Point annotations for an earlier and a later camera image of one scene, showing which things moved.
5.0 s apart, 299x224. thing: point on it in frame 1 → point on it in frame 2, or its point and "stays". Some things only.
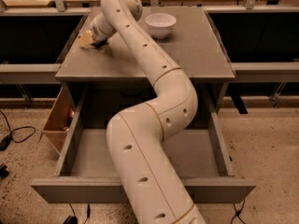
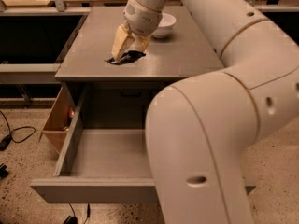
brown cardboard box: [59, 119] stays
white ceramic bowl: [161, 25] stays
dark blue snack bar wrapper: [99, 43] → [128, 58]
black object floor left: [4, 174] stays
